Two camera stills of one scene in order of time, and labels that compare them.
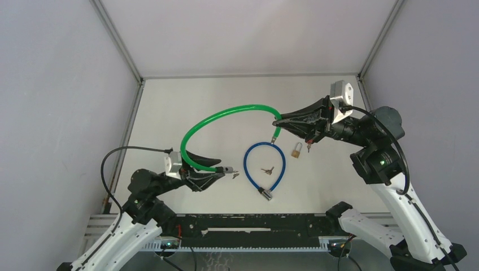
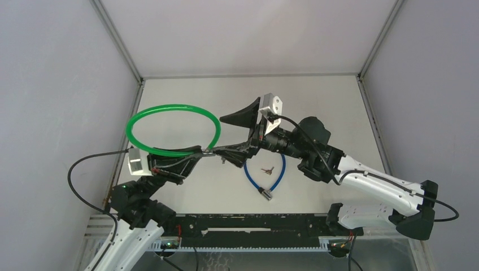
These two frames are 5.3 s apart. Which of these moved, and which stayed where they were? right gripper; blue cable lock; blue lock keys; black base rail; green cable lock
Moved: green cable lock; right gripper
Stayed: blue cable lock; blue lock keys; black base rail
